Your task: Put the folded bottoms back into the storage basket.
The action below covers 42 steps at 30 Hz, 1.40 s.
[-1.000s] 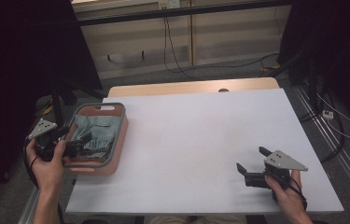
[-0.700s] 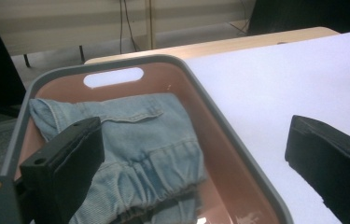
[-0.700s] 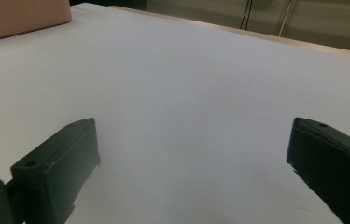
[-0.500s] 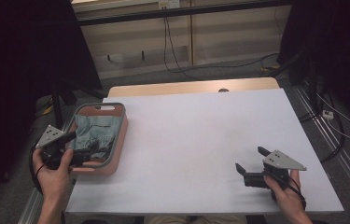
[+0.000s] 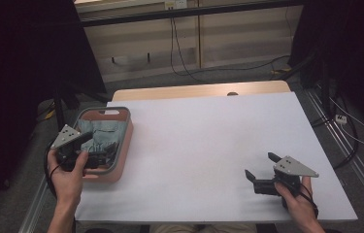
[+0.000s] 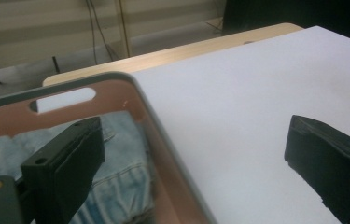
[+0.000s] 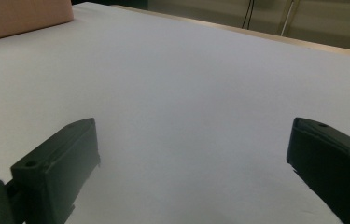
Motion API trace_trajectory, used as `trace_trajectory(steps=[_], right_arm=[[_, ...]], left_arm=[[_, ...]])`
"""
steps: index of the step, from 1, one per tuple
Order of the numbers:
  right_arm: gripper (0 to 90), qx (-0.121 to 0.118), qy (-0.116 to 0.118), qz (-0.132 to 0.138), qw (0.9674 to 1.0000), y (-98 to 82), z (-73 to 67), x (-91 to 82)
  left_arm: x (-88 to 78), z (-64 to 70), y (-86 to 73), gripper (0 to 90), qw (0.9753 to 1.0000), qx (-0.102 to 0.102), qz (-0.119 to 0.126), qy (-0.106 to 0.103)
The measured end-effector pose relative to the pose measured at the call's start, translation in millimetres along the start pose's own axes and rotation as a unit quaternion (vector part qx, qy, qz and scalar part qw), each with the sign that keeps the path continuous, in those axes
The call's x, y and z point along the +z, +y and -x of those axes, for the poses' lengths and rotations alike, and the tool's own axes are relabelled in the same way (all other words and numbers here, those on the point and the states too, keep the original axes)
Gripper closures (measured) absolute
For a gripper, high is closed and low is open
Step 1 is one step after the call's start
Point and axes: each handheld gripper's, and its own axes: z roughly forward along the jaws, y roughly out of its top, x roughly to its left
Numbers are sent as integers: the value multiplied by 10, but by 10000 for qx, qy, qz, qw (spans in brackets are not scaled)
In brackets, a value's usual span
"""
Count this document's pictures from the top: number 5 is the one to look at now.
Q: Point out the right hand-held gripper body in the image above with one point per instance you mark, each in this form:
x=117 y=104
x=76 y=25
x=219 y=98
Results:
x=291 y=168

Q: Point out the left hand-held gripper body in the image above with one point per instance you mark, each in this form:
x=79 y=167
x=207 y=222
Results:
x=67 y=136

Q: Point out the pink basket with grey rim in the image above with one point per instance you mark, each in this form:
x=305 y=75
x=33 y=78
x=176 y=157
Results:
x=123 y=152

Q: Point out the light denim shorts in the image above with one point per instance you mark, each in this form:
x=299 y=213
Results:
x=103 y=134

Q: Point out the person's right hand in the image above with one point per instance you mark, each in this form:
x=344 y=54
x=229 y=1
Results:
x=296 y=207

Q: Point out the person's left hand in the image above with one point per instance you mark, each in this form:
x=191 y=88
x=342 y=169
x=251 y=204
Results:
x=68 y=181

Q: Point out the black metal stand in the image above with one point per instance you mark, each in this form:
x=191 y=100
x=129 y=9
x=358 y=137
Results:
x=60 y=110
x=323 y=84

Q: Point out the white table cover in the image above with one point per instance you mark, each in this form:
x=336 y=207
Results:
x=202 y=155

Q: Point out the white power strip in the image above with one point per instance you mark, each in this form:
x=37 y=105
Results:
x=341 y=119

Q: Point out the person's legs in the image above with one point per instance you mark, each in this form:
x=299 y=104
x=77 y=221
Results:
x=202 y=228

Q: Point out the black curtain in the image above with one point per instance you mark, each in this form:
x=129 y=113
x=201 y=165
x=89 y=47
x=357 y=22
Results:
x=17 y=64
x=351 y=48

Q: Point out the wooden table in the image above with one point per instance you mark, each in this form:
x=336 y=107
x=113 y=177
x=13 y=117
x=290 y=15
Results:
x=186 y=90

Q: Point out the beige cabinet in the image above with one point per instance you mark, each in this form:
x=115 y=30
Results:
x=234 y=42

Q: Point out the aluminium floor rail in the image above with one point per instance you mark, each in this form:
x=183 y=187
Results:
x=37 y=207
x=347 y=142

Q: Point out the white wall socket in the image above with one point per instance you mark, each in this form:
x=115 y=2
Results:
x=176 y=4

